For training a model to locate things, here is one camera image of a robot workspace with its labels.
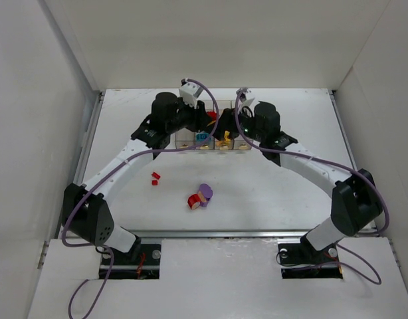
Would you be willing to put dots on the teal lego block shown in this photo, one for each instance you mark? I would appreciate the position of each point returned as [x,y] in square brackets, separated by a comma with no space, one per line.
[201,136]

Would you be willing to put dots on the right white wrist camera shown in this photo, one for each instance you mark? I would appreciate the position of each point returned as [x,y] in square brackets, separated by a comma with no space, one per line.
[244,101]

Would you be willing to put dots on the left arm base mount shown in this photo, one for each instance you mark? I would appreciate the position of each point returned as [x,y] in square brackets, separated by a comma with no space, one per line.
[145,266]

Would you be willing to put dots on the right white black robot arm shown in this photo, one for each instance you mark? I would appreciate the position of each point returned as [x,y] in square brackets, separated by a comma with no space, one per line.
[355,202]

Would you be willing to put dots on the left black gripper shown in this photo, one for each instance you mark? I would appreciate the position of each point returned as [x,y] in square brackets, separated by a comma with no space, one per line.
[200,117]

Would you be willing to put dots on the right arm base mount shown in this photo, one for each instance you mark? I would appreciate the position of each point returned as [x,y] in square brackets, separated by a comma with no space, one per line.
[299,260]

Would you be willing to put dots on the yellow lego stack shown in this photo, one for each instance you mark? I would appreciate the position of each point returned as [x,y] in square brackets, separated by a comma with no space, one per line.
[225,141]

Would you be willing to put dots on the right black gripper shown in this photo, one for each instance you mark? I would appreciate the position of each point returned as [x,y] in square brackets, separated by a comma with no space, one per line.
[227,117]

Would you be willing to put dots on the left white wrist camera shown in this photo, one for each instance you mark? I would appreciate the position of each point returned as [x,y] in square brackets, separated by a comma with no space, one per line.
[189,92]

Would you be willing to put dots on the red lego brick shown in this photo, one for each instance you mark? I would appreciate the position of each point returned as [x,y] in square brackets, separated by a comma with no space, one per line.
[212,115]

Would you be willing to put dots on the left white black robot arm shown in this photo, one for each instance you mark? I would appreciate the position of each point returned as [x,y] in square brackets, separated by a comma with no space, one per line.
[86,207]

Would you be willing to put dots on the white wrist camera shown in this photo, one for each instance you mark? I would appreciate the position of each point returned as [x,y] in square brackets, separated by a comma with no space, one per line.
[244,101]
[189,92]

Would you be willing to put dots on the red purple lego stack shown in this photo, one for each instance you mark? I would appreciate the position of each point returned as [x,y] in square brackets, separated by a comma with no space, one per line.
[201,198]

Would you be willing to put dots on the metal rail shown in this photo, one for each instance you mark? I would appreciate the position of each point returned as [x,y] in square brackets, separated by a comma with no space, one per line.
[226,234]

